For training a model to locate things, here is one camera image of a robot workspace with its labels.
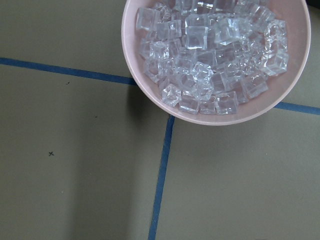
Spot clear ice cubes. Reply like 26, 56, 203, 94
136, 0, 289, 116

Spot pink bowl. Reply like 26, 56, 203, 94
120, 0, 312, 126

